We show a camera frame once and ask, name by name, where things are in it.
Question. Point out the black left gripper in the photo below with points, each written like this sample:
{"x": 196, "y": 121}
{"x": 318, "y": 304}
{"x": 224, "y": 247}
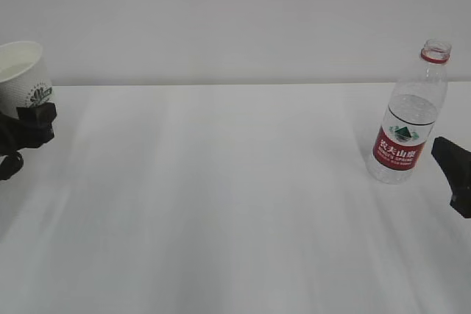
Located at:
{"x": 30, "y": 130}

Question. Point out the Nongfu Spring water bottle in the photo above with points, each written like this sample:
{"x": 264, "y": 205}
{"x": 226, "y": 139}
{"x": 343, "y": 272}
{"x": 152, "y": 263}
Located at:
{"x": 414, "y": 106}

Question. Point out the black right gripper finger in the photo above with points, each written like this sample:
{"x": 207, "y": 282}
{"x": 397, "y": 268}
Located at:
{"x": 454, "y": 162}

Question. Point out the white paper cup green logo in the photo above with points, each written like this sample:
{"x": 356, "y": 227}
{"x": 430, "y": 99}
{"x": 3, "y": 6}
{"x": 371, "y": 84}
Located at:
{"x": 24, "y": 77}

